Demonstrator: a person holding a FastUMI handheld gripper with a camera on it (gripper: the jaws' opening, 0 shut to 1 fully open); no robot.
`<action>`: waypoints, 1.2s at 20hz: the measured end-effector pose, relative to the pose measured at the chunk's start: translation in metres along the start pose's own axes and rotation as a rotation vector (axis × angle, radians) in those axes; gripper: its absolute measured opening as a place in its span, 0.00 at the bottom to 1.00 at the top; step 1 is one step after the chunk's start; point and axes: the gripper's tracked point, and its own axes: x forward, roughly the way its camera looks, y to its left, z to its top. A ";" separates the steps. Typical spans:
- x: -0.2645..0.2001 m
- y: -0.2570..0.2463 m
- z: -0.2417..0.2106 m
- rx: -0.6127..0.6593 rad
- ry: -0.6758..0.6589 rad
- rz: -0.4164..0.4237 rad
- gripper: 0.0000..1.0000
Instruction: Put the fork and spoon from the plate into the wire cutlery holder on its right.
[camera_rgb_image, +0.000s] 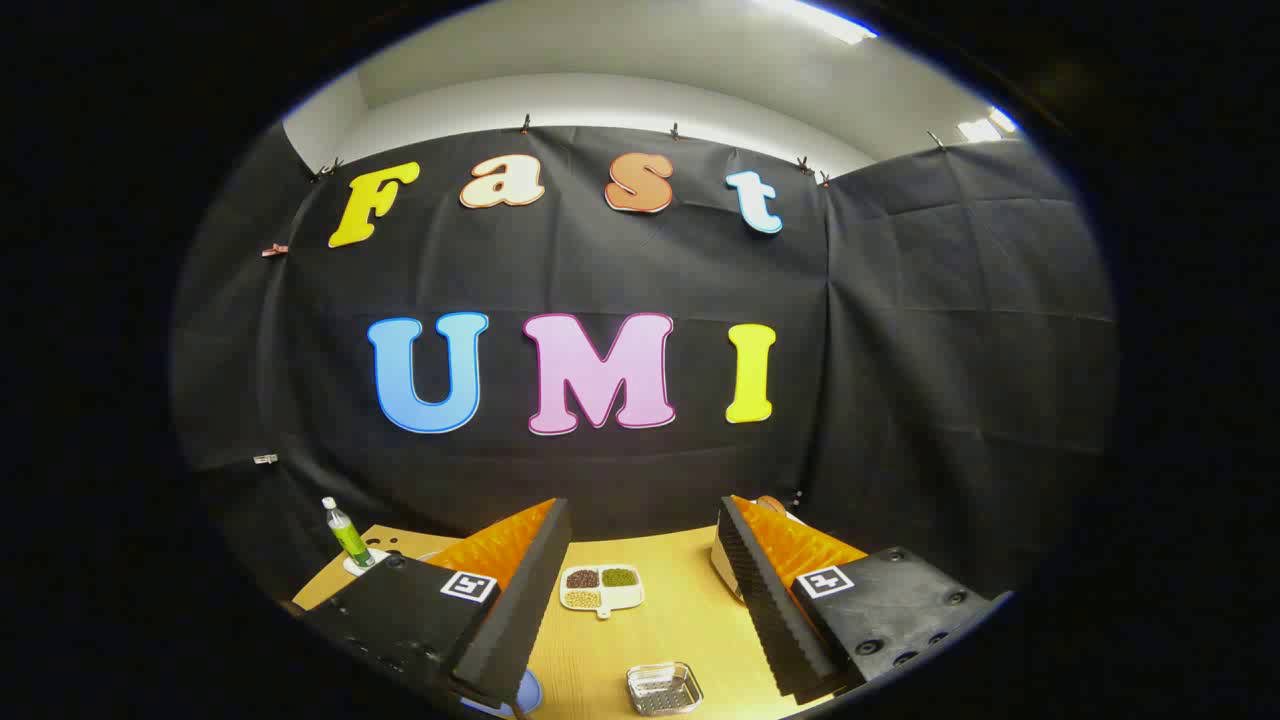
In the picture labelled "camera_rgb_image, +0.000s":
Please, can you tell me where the white divided dish of beans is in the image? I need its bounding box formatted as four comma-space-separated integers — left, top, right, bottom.
559, 564, 645, 620

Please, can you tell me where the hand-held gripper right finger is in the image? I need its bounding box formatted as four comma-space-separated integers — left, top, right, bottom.
717, 494, 1011, 706

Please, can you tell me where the blue plate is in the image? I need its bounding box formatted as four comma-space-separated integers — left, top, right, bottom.
462, 668, 544, 717

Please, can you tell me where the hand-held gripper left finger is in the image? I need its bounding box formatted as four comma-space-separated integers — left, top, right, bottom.
290, 497, 574, 716

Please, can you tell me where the green drink bottle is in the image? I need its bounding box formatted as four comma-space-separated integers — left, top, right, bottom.
322, 497, 376, 569

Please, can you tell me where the metal wire basket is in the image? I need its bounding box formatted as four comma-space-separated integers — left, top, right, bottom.
626, 661, 704, 717

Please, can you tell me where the white toaster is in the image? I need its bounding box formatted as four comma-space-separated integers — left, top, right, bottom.
709, 505, 806, 603

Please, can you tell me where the ceiling light panel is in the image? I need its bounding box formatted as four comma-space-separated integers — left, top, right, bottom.
958, 105, 1019, 143
760, 0, 879, 46

